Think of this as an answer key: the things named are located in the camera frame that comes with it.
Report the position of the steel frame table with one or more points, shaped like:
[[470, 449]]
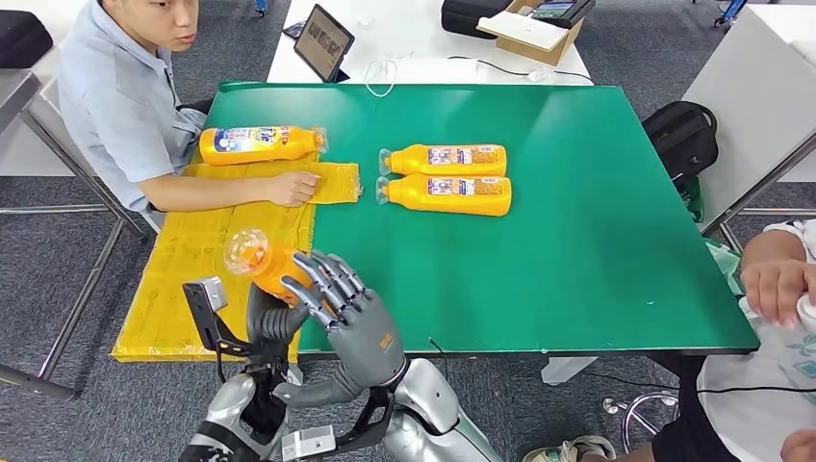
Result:
[[16, 92]]

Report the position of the white table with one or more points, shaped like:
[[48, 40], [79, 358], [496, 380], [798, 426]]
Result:
[[408, 32]]

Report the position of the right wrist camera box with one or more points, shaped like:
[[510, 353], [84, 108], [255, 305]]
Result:
[[309, 443]]

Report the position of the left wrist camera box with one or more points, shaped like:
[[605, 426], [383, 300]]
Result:
[[204, 306]]

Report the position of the person's left hand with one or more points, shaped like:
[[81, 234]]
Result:
[[803, 449]]

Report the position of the blue metal frame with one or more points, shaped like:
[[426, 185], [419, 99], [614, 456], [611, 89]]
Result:
[[730, 9]]

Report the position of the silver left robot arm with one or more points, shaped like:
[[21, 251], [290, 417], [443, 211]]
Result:
[[229, 402]]

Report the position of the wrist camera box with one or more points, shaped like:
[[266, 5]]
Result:
[[309, 443], [204, 306]]

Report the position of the black phone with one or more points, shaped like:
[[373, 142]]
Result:
[[295, 30]]

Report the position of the black screen device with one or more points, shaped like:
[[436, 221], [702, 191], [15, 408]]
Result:
[[568, 13]]

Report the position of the black backpack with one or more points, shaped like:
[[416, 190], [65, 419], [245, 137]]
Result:
[[680, 139]]

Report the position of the dark green bag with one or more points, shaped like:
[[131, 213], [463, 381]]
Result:
[[693, 201]]

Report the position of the white flat box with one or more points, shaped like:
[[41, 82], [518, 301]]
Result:
[[521, 30]]

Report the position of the yellow plastic-wrapped board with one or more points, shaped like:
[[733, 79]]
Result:
[[178, 268]]

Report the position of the white adapter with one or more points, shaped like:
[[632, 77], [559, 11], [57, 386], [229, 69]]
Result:
[[541, 75]]

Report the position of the chrome chair base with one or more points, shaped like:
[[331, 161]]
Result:
[[631, 413]]

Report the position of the white table leg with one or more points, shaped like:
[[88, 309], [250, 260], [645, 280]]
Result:
[[564, 371]]

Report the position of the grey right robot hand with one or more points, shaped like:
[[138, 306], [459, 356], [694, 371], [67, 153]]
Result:
[[370, 344]]

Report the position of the person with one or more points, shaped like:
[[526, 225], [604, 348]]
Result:
[[115, 95], [746, 414]]

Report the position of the white desk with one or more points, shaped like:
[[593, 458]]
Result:
[[25, 153]]

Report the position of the cardboard box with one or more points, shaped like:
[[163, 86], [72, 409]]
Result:
[[530, 53]]

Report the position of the person's right hand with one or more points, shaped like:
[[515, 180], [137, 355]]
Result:
[[293, 189], [778, 287]]

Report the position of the person's right forearm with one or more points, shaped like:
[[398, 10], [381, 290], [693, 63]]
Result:
[[771, 245], [204, 193]]

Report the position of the grey table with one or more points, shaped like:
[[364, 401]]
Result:
[[752, 89]]

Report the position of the orange detergent bottle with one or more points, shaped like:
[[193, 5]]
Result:
[[268, 268], [414, 196], [255, 145], [414, 161]]

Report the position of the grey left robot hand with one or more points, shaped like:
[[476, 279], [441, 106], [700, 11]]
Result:
[[264, 331]]

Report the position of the white handheld controller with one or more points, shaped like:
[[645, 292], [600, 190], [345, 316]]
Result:
[[808, 315]]

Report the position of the black cushion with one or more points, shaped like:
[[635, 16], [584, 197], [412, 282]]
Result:
[[22, 38]]

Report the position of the black case bag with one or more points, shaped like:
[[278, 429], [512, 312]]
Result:
[[466, 18]]

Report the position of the blue metal leg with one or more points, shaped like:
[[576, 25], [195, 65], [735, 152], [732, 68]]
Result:
[[261, 6]]

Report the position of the black tablet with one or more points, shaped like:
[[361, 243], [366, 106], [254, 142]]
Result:
[[323, 43]]

